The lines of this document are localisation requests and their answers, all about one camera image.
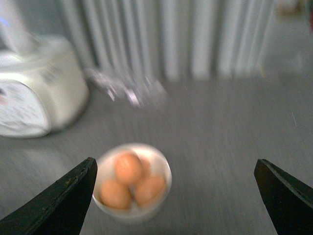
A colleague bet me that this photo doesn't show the brown egg in bowl right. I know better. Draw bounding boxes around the brown egg in bowl right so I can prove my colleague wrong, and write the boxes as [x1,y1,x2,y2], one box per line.
[134,175,166,207]

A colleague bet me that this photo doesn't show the white rice cooker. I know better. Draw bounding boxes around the white rice cooker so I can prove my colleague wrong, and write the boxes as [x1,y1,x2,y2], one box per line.
[0,36,89,138]

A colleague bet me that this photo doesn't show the brown egg in bowl left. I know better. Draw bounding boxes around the brown egg in bowl left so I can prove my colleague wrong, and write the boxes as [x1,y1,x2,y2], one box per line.
[100,179,133,210]

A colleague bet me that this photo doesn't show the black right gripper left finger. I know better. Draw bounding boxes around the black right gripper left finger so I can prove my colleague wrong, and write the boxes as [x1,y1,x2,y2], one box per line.
[0,158,97,235]

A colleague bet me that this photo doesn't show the white bowl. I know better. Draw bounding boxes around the white bowl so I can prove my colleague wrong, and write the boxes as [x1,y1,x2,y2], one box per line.
[92,143,172,224]

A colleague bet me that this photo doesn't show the crumpled clear plastic wrap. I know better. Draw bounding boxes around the crumpled clear plastic wrap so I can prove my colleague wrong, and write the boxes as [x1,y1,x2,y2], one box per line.
[84,68,167,109]

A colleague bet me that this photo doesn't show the brown egg in bowl top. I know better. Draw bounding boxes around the brown egg in bowl top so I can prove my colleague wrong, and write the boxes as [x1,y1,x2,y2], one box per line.
[114,151,144,186]

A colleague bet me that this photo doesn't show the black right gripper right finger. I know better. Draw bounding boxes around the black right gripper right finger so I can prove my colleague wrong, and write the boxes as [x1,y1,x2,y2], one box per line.
[254,159,313,235]

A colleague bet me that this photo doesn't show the brown egg in bowl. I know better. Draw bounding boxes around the brown egg in bowl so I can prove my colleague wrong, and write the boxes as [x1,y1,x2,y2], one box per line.
[114,151,144,186]
[134,175,166,207]
[100,179,133,210]

